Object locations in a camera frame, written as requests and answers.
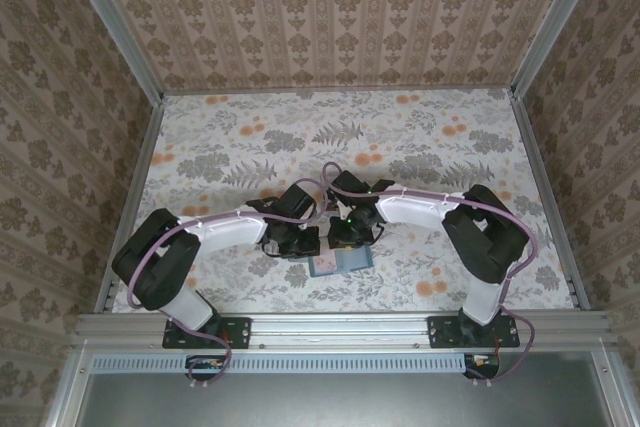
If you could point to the teal leather card holder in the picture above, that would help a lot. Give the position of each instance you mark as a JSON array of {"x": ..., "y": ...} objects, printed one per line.
[{"x": 357, "y": 262}]

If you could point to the pink patterned card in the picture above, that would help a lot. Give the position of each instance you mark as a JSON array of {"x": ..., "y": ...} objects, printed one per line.
[{"x": 324, "y": 264}]

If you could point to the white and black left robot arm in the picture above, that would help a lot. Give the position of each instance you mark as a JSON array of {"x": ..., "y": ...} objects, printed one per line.
[{"x": 230, "y": 234}]

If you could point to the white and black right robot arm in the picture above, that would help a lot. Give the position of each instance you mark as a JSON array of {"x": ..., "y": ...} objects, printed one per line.
[{"x": 415, "y": 209}]

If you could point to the floral patterned table cover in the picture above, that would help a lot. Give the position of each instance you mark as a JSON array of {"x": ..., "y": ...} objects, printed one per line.
[{"x": 300, "y": 137}]

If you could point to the black connector box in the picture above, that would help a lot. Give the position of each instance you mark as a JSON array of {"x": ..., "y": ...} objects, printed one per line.
[
  {"x": 205, "y": 368},
  {"x": 482, "y": 366}
]

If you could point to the grey metal sheet panel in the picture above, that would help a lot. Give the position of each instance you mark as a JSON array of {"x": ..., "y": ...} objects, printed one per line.
[{"x": 340, "y": 402}]

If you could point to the aluminium frame rail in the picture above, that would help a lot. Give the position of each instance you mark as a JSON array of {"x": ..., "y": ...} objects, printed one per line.
[{"x": 340, "y": 327}]

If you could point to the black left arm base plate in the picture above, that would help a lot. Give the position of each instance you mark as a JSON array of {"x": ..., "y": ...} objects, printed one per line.
[{"x": 235, "y": 332}]

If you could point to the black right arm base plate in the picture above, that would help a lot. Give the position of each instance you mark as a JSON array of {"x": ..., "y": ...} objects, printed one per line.
[{"x": 442, "y": 332}]

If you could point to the aluminium side rail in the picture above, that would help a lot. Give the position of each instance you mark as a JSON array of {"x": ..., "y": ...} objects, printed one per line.
[
  {"x": 547, "y": 197},
  {"x": 132, "y": 197}
]

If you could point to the aluminium frame post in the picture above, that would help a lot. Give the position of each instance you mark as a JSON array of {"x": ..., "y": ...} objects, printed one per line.
[
  {"x": 555, "y": 22},
  {"x": 115, "y": 22}
]

